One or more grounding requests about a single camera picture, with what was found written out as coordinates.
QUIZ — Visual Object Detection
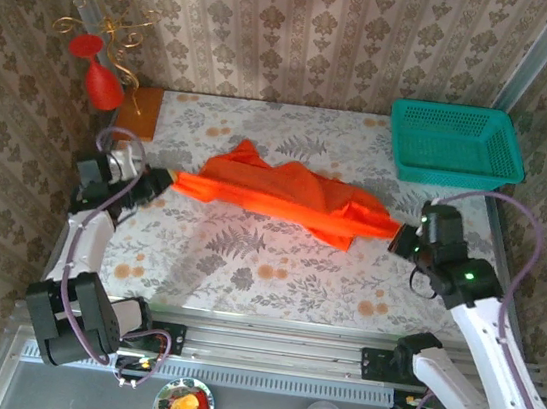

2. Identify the orange t-shirt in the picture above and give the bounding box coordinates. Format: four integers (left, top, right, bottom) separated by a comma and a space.
165, 129, 414, 259

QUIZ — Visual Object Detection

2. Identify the red plastic goblet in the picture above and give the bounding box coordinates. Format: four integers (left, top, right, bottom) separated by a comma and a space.
61, 32, 134, 114

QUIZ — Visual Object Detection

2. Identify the brown wooden base board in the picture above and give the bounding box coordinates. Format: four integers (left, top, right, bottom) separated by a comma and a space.
112, 82, 167, 145

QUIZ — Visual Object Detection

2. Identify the teal plastic basket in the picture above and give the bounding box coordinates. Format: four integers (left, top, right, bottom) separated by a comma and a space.
381, 95, 534, 198

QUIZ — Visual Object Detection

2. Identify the floral tablecloth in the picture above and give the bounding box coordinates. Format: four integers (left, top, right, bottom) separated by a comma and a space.
57, 77, 540, 352

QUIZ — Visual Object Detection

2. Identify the patterned plate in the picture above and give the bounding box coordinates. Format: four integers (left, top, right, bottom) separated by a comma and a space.
153, 373, 220, 409

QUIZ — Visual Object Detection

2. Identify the red yellow snack wrapper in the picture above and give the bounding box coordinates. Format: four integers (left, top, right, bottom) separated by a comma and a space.
167, 386, 213, 409

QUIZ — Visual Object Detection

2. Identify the right gripper thin black cable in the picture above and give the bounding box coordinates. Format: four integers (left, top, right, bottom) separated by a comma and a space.
406, 263, 444, 302

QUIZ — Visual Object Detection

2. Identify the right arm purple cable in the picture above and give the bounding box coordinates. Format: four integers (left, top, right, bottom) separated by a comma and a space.
402, 182, 547, 409

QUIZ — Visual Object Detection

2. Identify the gold wire stand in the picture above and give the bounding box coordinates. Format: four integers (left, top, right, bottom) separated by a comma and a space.
42, 0, 163, 117

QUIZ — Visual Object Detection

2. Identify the aluminium mounting rail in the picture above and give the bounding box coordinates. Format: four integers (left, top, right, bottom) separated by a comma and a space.
8, 283, 547, 409

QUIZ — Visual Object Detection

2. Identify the grey slotted cable duct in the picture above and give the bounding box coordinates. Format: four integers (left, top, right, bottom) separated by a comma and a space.
18, 338, 398, 409

